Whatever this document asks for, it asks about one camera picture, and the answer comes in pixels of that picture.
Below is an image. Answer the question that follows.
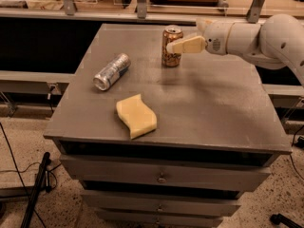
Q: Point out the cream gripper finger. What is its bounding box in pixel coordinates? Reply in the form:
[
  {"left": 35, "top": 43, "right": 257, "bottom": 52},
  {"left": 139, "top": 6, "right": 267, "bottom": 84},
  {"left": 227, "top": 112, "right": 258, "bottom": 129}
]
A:
[
  {"left": 166, "top": 36, "right": 206, "bottom": 54},
  {"left": 196, "top": 18, "right": 213, "bottom": 31}
]

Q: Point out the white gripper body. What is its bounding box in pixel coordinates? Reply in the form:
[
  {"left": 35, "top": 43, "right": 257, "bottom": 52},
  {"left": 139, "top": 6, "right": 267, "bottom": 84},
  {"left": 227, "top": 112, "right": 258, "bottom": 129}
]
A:
[{"left": 202, "top": 21, "right": 233, "bottom": 55}]

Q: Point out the orange soda can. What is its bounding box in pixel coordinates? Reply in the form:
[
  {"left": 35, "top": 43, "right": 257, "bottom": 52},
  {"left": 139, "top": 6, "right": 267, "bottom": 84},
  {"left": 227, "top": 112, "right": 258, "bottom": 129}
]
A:
[{"left": 161, "top": 25, "right": 183, "bottom": 67}]

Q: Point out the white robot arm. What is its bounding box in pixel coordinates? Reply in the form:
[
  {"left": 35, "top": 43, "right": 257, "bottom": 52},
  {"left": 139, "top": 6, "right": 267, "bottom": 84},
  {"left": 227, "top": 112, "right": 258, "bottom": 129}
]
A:
[{"left": 166, "top": 14, "right": 304, "bottom": 85}]

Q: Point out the silver blue can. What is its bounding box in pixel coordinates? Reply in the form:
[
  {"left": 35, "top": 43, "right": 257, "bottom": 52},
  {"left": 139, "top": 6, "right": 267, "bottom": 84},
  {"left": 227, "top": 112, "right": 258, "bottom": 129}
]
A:
[{"left": 93, "top": 53, "right": 131, "bottom": 91}]

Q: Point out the yellow wavy sponge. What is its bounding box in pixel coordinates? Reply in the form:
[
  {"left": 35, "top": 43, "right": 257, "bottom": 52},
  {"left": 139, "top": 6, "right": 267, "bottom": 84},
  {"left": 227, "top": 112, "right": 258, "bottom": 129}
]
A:
[{"left": 116, "top": 94, "right": 157, "bottom": 140}]

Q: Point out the grey drawer cabinet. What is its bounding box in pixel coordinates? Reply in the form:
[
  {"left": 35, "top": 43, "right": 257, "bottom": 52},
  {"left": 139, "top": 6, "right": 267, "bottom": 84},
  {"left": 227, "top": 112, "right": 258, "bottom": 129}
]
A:
[{"left": 43, "top": 23, "right": 293, "bottom": 228}]

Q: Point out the top grey drawer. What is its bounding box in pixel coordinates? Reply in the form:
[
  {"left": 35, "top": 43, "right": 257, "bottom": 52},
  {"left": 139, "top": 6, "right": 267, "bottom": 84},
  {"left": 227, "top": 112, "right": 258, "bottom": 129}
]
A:
[{"left": 60, "top": 155, "right": 270, "bottom": 192}]

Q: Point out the grey drawer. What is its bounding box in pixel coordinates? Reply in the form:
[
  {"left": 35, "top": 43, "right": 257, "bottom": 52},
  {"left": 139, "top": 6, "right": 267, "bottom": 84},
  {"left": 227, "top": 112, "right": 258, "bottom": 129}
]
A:
[
  {"left": 96, "top": 209, "right": 222, "bottom": 228},
  {"left": 60, "top": 155, "right": 270, "bottom": 192},
  {"left": 81, "top": 190, "right": 240, "bottom": 217}
]

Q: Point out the middle grey drawer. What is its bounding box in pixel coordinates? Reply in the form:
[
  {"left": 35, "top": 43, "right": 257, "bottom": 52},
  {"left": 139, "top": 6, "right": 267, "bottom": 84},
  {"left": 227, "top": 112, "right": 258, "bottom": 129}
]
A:
[{"left": 81, "top": 190, "right": 240, "bottom": 217}]

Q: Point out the bottom grey drawer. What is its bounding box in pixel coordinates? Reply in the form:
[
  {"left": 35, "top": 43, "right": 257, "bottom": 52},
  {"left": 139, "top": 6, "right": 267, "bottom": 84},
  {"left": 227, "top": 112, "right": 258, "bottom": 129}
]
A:
[{"left": 96, "top": 209, "right": 222, "bottom": 228}]

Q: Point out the black stand foot right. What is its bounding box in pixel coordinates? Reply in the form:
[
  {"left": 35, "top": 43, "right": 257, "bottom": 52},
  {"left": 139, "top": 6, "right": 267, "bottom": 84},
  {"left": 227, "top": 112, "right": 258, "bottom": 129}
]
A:
[{"left": 270, "top": 214, "right": 303, "bottom": 228}]

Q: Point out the black tripod leg left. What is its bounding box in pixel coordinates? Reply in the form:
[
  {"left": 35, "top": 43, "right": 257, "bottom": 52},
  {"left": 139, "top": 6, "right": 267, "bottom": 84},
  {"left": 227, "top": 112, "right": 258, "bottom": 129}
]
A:
[{"left": 21, "top": 152, "right": 50, "bottom": 228}]

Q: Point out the black cable right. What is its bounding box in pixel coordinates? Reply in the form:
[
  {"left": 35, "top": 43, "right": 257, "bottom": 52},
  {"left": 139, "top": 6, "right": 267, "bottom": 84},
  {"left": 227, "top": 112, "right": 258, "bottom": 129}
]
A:
[{"left": 288, "top": 123, "right": 304, "bottom": 181}]

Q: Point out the grey metal rail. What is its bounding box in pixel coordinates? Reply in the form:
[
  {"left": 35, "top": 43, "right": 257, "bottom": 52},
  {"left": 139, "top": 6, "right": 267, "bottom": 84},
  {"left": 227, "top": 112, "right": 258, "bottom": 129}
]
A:
[{"left": 0, "top": 70, "right": 73, "bottom": 95}]

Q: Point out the black floor cable left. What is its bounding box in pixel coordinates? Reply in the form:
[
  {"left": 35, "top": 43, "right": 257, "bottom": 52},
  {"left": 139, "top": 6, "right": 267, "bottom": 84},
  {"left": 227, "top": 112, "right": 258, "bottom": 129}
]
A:
[{"left": 0, "top": 122, "right": 48, "bottom": 228}]

